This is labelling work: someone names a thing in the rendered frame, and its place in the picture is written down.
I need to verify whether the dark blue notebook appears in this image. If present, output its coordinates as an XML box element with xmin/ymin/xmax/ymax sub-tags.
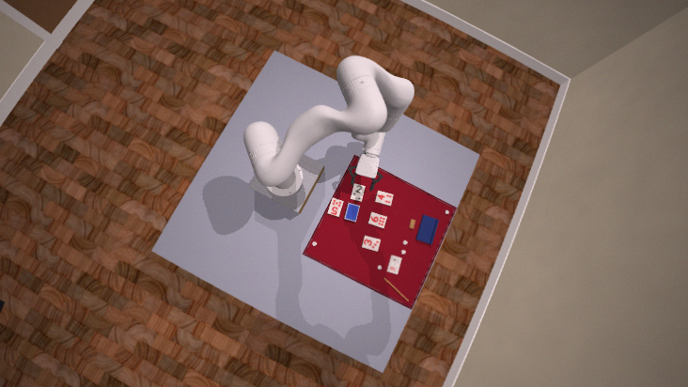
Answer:
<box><xmin>416</xmin><ymin>214</ymin><xmax>439</xmax><ymax>244</ymax></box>

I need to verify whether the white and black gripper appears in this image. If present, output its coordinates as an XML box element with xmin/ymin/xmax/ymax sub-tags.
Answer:
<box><xmin>349</xmin><ymin>153</ymin><xmax>383</xmax><ymax>191</ymax></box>

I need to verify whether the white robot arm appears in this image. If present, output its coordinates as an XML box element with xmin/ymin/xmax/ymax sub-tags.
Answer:
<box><xmin>243</xmin><ymin>55</ymin><xmax>414</xmax><ymax>196</ymax></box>

